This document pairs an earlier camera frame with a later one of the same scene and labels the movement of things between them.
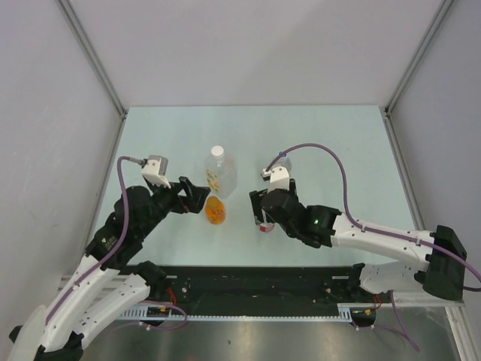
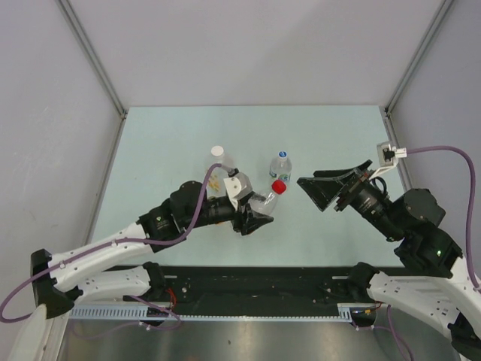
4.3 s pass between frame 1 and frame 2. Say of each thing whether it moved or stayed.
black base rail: stayed
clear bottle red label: moved
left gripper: moved
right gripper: moved
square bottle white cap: stayed
